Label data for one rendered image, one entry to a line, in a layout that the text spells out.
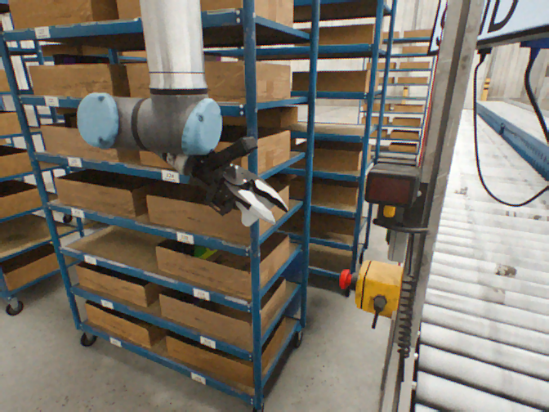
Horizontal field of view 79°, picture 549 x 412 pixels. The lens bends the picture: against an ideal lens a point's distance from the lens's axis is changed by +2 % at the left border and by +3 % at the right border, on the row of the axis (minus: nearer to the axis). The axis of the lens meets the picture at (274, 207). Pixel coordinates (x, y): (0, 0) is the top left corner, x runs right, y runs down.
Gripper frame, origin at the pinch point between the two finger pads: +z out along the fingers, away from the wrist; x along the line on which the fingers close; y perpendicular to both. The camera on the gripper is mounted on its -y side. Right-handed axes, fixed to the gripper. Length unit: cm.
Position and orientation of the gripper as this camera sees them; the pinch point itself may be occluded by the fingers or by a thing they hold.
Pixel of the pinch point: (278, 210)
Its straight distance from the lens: 64.2
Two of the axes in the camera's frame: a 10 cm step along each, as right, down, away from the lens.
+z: 7.8, 6.0, -1.6
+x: -4.5, 3.7, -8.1
